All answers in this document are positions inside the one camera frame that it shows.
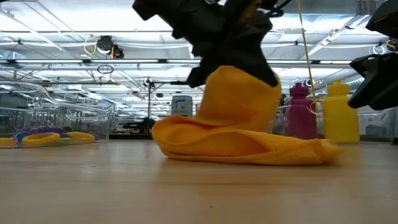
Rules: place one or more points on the clear glass jar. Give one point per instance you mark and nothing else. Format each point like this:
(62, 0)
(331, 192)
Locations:
(182, 107)

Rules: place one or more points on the purple coil wristband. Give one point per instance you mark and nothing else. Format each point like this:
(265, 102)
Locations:
(46, 130)
(96, 137)

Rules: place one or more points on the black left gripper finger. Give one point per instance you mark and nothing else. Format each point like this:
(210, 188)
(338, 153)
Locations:
(261, 67)
(202, 73)

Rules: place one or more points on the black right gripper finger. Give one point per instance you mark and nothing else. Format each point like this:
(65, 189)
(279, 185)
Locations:
(382, 67)
(379, 95)

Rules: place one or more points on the black background stand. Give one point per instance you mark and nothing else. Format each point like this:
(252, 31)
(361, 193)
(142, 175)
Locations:
(149, 99)

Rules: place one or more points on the pink plastic water bottle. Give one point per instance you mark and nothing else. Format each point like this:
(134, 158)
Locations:
(300, 121)

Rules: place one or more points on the clear plastic bin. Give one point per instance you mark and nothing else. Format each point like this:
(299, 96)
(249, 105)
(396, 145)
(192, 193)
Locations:
(93, 118)
(376, 124)

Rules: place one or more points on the orange microfiber cloth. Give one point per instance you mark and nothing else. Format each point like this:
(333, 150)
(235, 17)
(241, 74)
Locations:
(236, 140)

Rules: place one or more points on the yellow plastic water bottle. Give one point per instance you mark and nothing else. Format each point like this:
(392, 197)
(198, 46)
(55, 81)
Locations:
(340, 118)

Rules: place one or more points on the blue coil wristband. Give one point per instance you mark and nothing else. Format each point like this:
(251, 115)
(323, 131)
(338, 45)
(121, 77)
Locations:
(20, 135)

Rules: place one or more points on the yellow coil wristband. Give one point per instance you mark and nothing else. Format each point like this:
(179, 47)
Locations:
(40, 140)
(6, 142)
(81, 137)

